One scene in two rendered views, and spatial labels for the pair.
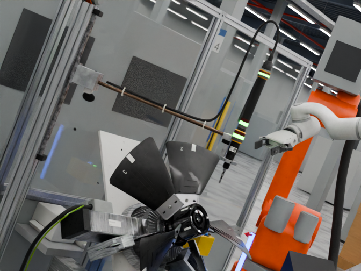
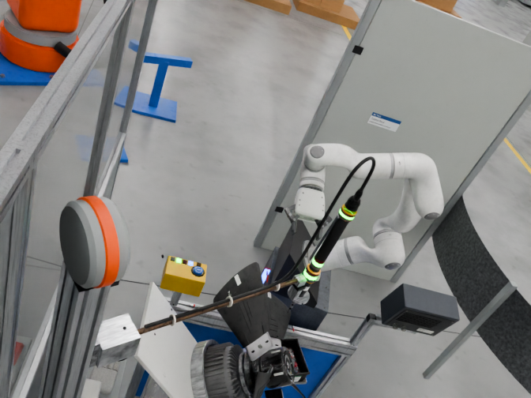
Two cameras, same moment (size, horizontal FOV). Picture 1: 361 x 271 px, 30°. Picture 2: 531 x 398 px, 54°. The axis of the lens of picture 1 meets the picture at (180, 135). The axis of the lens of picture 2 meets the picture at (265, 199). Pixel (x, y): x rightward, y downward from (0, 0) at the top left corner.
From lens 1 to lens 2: 2.44 m
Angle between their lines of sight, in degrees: 62
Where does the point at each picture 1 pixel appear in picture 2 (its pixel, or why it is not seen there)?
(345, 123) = (377, 170)
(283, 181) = not seen: outside the picture
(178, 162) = (233, 312)
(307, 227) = not seen: outside the picture
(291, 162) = not seen: outside the picture
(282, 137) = (316, 208)
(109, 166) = (164, 375)
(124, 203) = (188, 382)
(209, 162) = (257, 281)
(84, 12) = (94, 302)
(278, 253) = (54, 15)
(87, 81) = (124, 354)
